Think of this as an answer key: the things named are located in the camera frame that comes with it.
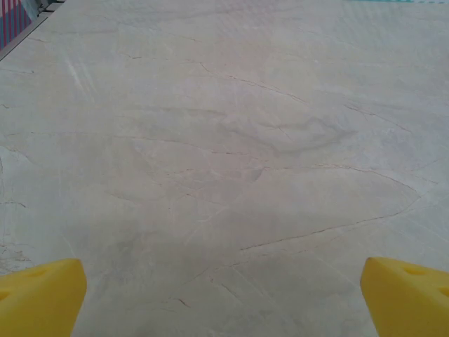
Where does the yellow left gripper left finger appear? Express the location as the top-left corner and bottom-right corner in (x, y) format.
(0, 258), (88, 337)

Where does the aluminium frame floor rail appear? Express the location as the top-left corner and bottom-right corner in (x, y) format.
(0, 0), (67, 62)

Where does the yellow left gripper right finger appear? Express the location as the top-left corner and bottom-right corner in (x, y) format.
(361, 256), (449, 337)

